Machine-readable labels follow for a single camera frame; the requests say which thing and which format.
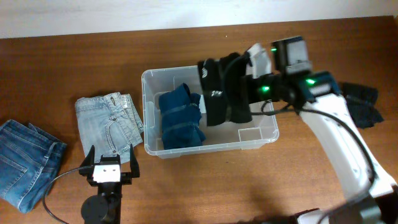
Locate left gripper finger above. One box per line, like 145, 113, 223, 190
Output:
78, 145, 95, 176
129, 144, 140, 178

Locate black garment with logo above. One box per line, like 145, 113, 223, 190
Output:
197, 52, 252, 126

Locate light blue jeans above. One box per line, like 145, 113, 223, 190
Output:
75, 92, 144, 164

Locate teal garment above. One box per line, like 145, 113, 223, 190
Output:
159, 83, 206, 150

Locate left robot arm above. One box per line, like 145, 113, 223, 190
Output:
79, 146, 140, 224

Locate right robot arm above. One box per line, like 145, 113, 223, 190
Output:
243, 36, 397, 224

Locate clear plastic storage bin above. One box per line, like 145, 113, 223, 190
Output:
141, 65, 279, 159

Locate dark blue folded jeans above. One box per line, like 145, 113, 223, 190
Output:
1, 119, 67, 213

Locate white label in bin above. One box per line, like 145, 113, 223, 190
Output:
198, 95, 206, 114

